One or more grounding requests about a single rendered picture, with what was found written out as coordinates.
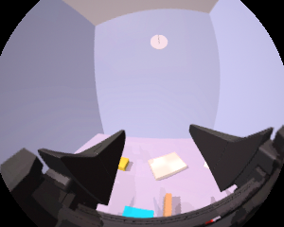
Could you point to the yellow rectangular block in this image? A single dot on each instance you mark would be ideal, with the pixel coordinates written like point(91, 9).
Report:
point(123, 163)

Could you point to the white flat block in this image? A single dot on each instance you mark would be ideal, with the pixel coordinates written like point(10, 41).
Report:
point(166, 165)

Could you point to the tan wooden bar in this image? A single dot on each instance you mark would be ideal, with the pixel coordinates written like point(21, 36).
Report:
point(167, 205)

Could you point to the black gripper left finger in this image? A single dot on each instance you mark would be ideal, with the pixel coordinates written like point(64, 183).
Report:
point(93, 169)

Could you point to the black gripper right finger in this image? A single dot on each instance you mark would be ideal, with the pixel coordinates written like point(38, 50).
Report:
point(227, 155)

